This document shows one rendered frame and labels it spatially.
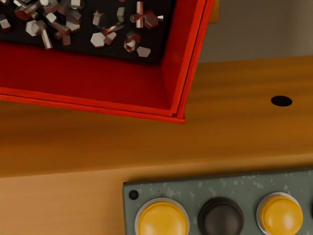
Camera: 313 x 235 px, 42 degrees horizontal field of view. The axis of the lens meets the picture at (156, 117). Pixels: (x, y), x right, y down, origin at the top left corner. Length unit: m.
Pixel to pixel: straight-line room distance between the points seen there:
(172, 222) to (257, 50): 1.04
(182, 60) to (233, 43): 1.02
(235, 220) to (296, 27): 1.05
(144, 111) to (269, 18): 1.03
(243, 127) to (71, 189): 0.12
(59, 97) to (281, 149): 0.14
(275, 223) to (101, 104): 0.12
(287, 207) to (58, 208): 0.14
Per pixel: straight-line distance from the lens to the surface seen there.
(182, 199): 0.25
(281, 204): 0.25
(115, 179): 0.26
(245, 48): 1.24
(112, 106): 0.21
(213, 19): 0.32
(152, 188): 0.25
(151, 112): 0.21
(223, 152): 0.27
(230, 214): 0.24
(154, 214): 0.24
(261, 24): 1.22
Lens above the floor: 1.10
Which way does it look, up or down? 58 degrees down
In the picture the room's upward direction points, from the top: 172 degrees clockwise
